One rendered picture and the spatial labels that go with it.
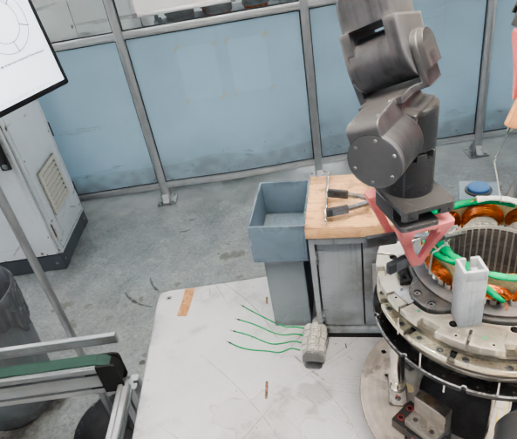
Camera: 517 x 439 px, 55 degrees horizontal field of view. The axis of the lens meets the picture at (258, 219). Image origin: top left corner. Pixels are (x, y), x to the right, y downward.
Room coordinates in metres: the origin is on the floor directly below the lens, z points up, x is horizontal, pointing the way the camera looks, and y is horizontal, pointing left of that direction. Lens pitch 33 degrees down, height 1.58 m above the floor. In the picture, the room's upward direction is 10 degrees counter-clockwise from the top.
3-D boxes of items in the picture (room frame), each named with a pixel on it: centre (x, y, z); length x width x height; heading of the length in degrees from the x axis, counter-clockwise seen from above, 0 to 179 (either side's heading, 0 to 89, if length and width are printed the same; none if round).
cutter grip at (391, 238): (0.52, -0.16, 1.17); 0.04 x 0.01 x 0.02; 86
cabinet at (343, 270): (0.79, -0.20, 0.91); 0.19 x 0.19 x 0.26; 76
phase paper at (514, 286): (0.44, -0.30, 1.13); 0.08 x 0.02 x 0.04; 82
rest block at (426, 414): (0.46, -0.21, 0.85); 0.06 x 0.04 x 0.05; 34
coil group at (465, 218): (0.59, -0.33, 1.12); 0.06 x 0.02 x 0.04; 82
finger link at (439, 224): (0.48, -0.18, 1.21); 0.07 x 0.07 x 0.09; 8
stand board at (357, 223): (0.79, -0.20, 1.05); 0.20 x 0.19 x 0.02; 76
